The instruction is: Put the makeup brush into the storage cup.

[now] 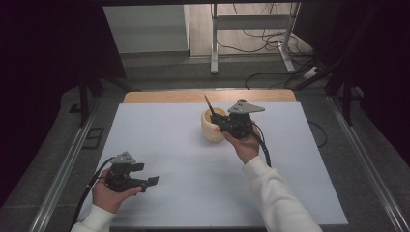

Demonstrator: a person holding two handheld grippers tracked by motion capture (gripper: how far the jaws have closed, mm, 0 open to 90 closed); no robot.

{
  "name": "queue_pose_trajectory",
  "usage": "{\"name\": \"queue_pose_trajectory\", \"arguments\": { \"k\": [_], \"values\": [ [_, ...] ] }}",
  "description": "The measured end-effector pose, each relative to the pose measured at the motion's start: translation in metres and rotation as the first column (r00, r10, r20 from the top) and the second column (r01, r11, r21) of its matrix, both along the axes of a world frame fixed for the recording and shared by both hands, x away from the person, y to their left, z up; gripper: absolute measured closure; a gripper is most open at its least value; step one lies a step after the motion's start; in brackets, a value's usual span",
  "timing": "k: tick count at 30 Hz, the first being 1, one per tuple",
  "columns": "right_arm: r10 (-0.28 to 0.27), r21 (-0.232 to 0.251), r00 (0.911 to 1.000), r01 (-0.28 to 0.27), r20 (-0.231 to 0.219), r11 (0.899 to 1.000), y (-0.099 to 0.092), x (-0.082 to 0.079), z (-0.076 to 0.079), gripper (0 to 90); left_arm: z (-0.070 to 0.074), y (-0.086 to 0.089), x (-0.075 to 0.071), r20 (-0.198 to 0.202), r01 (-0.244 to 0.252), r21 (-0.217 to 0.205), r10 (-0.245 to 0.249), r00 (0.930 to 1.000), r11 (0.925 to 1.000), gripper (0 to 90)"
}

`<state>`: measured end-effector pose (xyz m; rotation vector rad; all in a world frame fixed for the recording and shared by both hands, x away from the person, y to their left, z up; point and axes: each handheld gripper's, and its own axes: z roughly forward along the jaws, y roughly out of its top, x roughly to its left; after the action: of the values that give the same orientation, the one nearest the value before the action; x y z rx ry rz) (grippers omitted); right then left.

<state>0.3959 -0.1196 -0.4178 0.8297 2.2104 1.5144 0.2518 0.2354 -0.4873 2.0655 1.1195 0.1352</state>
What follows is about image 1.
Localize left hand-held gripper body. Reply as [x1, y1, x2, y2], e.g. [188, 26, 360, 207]
[104, 151, 143, 193]

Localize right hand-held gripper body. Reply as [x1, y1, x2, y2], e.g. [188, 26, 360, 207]
[220, 99, 266, 140]

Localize cream pen holder cup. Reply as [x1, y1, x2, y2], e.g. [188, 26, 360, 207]
[200, 106, 228, 144]

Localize black pen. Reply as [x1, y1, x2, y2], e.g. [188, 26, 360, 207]
[203, 94, 216, 118]

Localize person's left hand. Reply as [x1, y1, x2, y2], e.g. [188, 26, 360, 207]
[91, 167, 144, 215]

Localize person's right hand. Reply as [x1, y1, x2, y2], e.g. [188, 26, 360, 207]
[221, 123, 262, 165]

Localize white table board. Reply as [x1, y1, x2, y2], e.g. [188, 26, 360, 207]
[74, 101, 350, 229]

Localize wooden table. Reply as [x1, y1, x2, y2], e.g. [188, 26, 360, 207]
[123, 89, 298, 104]

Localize black tripod stand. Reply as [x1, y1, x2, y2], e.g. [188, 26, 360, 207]
[284, 6, 380, 127]
[69, 72, 133, 128]

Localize white power strip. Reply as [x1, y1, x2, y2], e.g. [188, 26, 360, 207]
[302, 65, 321, 80]

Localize white cabinet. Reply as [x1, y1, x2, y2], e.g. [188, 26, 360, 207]
[102, 4, 191, 54]

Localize dark curtain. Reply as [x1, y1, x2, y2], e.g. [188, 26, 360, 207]
[0, 0, 128, 207]
[291, 0, 410, 166]

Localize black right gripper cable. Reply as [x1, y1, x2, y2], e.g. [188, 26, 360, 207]
[250, 121, 273, 169]

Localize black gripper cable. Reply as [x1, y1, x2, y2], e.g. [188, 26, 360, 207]
[250, 121, 273, 169]
[69, 156, 116, 232]

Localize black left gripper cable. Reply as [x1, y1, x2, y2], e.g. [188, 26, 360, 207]
[69, 156, 116, 232]

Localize aluminium rail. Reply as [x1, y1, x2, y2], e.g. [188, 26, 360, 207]
[29, 104, 99, 232]
[326, 95, 410, 232]

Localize black floor cable tangle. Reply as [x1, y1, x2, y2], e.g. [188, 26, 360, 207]
[215, 3, 314, 58]

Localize black floor cable loop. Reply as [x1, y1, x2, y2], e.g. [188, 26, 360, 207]
[307, 120, 329, 150]

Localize white metal stand frame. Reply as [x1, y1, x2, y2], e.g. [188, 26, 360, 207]
[210, 2, 302, 75]

